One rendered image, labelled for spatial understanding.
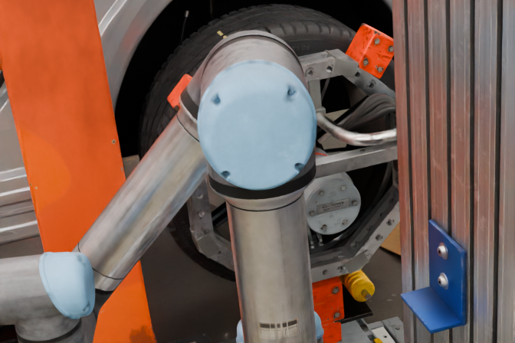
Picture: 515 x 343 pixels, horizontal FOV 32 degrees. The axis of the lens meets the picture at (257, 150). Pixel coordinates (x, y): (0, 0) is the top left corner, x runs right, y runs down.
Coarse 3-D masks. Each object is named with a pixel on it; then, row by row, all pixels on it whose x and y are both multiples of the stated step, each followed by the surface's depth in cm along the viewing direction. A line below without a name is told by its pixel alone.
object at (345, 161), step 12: (384, 144) 183; (396, 144) 183; (336, 156) 180; (348, 156) 180; (360, 156) 180; (372, 156) 181; (384, 156) 182; (396, 156) 183; (324, 168) 178; (336, 168) 179; (348, 168) 180
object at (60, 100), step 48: (0, 0) 137; (48, 0) 139; (0, 48) 140; (48, 48) 142; (96, 48) 144; (48, 96) 145; (96, 96) 147; (48, 144) 148; (96, 144) 150; (48, 192) 151; (96, 192) 154; (48, 240) 154; (144, 288) 164; (96, 336) 164; (144, 336) 168
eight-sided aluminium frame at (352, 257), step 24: (312, 72) 191; (336, 72) 192; (360, 72) 194; (192, 216) 196; (384, 216) 212; (216, 240) 200; (360, 240) 217; (312, 264) 212; (336, 264) 212; (360, 264) 214
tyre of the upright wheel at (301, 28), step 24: (216, 24) 209; (240, 24) 202; (264, 24) 199; (288, 24) 197; (312, 24) 198; (336, 24) 204; (192, 48) 205; (312, 48) 198; (336, 48) 200; (168, 72) 206; (192, 72) 196; (384, 72) 206; (144, 120) 210; (168, 120) 195; (144, 144) 209; (384, 192) 219; (192, 240) 207; (216, 264) 212
